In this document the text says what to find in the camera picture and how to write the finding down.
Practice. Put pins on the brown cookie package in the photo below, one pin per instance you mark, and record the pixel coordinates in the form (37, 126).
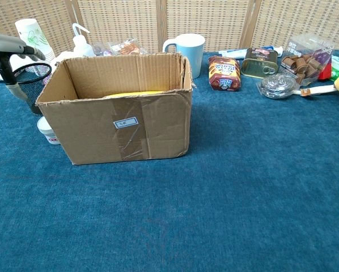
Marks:
(224, 73)

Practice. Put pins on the brown cardboard box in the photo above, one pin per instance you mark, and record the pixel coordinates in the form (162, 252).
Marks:
(95, 133)

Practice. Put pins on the steel wool scrubber in wrapper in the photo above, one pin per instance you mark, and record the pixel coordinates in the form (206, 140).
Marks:
(278, 86)

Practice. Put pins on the white plastic wash bottle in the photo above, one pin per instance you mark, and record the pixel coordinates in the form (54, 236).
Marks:
(81, 46)

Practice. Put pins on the white and blue toothpaste tube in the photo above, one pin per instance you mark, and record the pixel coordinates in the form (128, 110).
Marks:
(232, 52)

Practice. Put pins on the white jar with red label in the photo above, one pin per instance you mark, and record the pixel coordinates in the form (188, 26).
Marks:
(46, 129)

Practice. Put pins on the woven folding screen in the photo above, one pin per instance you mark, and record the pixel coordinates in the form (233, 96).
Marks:
(121, 17)

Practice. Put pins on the dark luncheon meat can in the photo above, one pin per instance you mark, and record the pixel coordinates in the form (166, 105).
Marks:
(258, 65)

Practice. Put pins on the yellow and red snack bag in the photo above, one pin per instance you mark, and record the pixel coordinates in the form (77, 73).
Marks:
(138, 94)

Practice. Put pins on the black mesh pen holder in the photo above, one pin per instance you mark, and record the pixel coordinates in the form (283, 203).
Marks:
(33, 82)

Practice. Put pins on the clear box of brown rolls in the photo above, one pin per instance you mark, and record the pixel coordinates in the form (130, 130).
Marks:
(302, 62)

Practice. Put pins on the white and pink tissue pack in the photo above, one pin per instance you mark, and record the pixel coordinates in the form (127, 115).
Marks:
(57, 61)

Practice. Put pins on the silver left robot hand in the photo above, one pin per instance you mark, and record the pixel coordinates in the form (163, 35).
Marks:
(5, 44)

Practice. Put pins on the stack of paper cups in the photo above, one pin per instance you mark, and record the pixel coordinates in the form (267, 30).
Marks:
(30, 31)

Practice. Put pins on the bread in clear bag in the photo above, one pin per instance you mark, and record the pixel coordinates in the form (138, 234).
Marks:
(127, 48)

